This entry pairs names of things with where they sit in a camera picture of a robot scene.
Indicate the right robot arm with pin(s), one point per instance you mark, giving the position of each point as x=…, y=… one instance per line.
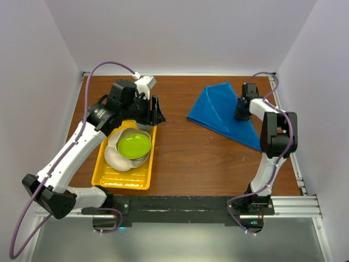
x=278, y=139

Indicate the aluminium frame rail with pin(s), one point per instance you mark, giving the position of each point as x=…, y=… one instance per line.
x=189, y=159

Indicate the blue plastic cup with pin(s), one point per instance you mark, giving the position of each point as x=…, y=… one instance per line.
x=145, y=128

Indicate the beige flower-shaped plate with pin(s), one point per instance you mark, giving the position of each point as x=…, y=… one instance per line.
x=114, y=159

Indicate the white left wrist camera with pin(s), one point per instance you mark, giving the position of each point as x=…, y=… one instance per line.
x=144, y=84

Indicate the yellow plastic tray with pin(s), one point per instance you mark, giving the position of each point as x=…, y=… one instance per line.
x=136, y=179

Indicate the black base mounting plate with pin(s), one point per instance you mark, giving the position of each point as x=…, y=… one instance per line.
x=128, y=210

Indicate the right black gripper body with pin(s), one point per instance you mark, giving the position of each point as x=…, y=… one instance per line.
x=241, y=113

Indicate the green plastic plate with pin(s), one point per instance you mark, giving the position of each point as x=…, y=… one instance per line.
x=134, y=146

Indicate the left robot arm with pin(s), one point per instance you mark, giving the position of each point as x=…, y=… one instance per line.
x=127, y=100

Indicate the blue cloth napkin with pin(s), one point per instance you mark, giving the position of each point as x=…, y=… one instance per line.
x=215, y=109

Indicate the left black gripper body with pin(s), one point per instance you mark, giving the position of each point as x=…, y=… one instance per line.
x=140, y=109

